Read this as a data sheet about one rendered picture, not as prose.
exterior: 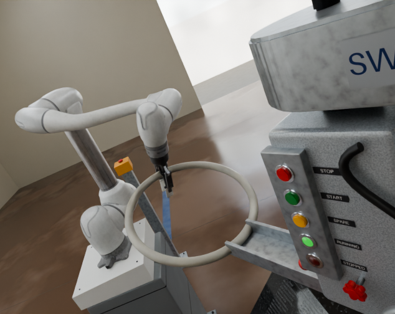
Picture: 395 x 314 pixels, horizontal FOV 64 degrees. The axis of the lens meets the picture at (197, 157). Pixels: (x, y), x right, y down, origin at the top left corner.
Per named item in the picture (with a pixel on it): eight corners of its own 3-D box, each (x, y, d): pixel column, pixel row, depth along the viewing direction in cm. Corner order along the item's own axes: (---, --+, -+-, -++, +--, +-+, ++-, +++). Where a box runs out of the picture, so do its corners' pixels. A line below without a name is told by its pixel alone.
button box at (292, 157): (346, 271, 61) (308, 144, 50) (339, 282, 59) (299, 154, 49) (308, 259, 67) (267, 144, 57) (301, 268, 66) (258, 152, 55)
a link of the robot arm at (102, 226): (92, 256, 162) (66, 225, 153) (111, 230, 176) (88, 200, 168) (114, 254, 154) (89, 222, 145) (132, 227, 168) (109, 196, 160)
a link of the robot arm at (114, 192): (108, 227, 176) (127, 201, 193) (130, 226, 168) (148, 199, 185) (25, 103, 142) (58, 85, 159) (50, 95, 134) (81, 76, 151)
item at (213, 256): (285, 198, 116) (285, 192, 114) (194, 301, 90) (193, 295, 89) (189, 151, 144) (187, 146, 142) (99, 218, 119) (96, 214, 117)
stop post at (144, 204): (186, 252, 293) (132, 151, 253) (190, 265, 274) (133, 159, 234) (166, 261, 291) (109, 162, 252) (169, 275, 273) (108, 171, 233)
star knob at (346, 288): (375, 287, 57) (371, 272, 55) (366, 306, 55) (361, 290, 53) (354, 280, 60) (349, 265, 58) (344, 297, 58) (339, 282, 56)
